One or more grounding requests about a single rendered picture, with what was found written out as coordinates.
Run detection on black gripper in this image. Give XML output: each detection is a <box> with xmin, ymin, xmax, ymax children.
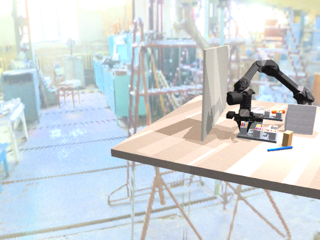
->
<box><xmin>225</xmin><ymin>104</ymin><xmax>264</xmax><ymax>132</ymax></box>

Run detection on tan rectangular block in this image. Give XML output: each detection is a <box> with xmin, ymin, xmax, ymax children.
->
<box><xmin>281</xmin><ymin>130</ymin><xmax>294</xmax><ymax>147</ymax></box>

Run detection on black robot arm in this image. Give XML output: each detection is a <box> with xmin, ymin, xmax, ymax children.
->
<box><xmin>226</xmin><ymin>59</ymin><xmax>315</xmax><ymax>122</ymax></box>

